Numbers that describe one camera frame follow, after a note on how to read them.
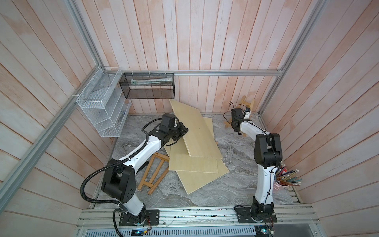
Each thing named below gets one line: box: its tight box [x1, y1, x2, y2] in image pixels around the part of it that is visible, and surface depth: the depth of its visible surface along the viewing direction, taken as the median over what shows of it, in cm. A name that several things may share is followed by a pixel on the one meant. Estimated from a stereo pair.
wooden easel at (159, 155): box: [137, 152, 170, 196], surface depth 88 cm
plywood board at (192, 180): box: [163, 141, 229, 196], surface depth 85 cm
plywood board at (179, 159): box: [168, 117, 219, 174], surface depth 88 cm
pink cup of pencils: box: [272, 160, 304, 202], surface depth 78 cm
